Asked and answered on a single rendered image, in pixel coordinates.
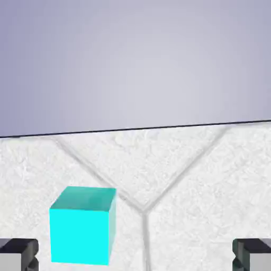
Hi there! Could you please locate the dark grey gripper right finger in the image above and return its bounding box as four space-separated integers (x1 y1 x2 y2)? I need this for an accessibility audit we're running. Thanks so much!
232 238 271 271

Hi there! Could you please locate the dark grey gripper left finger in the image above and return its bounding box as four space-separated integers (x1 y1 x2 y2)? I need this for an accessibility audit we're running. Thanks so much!
0 238 40 271

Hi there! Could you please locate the small cyan cube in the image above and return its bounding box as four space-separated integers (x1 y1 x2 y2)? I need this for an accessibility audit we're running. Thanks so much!
49 186 118 266

